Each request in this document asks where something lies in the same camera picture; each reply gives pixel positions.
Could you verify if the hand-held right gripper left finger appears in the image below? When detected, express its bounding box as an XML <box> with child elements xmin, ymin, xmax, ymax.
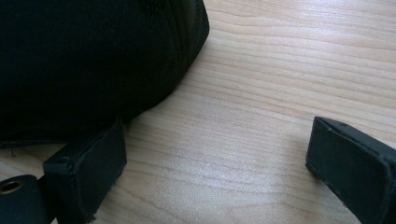
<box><xmin>42</xmin><ymin>117</ymin><xmax>128</xmax><ymax>224</ymax></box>

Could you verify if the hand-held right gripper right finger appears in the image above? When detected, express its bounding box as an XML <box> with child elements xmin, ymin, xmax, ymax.
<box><xmin>304</xmin><ymin>116</ymin><xmax>396</xmax><ymax>224</ymax></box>

